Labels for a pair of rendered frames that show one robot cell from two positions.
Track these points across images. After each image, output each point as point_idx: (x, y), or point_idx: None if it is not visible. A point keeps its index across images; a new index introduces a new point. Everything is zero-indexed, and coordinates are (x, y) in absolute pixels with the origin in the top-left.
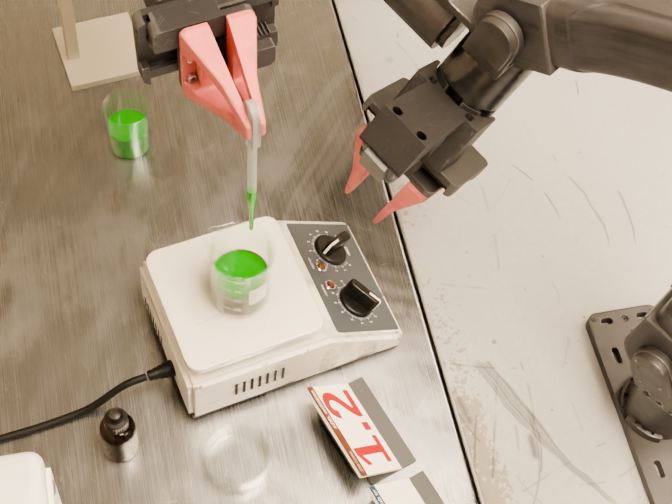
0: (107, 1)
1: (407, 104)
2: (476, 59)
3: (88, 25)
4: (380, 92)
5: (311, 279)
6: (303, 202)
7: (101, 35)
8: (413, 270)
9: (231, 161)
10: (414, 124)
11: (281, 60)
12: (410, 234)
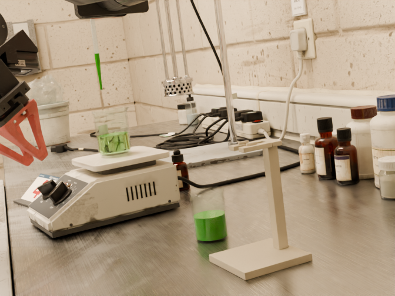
0: (273, 283)
1: (9, 39)
2: None
3: (278, 260)
4: (16, 87)
5: (76, 178)
6: (77, 244)
7: (261, 258)
8: (7, 241)
9: (131, 246)
10: (9, 38)
11: (84, 288)
12: (3, 248)
